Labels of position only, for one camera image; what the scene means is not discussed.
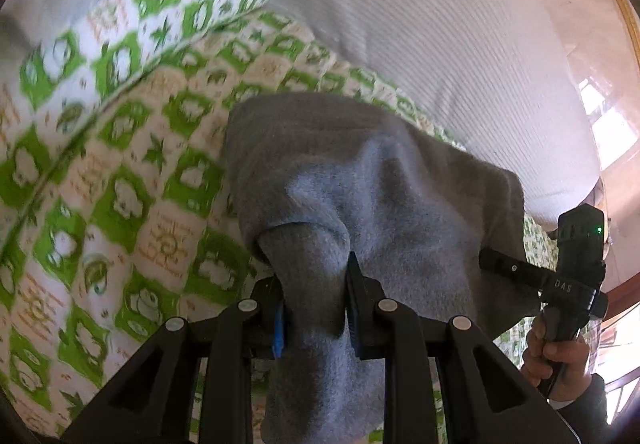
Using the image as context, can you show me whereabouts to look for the grey sweatpants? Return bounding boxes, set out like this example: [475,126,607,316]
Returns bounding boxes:
[224,93,538,443]

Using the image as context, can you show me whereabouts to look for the dark right sleeve forearm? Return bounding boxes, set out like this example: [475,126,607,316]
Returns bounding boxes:
[549,374,612,444]

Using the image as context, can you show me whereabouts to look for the person's right hand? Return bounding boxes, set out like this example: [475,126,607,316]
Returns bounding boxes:
[521,314,592,402]

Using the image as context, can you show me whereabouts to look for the green frog patterned bedsheet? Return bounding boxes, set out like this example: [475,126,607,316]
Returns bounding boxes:
[1,12,448,436]

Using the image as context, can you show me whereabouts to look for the white striped large pillow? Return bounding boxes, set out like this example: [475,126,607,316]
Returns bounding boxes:
[270,0,600,228]

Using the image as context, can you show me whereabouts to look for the green frog patterned pillow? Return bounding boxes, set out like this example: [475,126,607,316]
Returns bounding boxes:
[0,0,278,151]

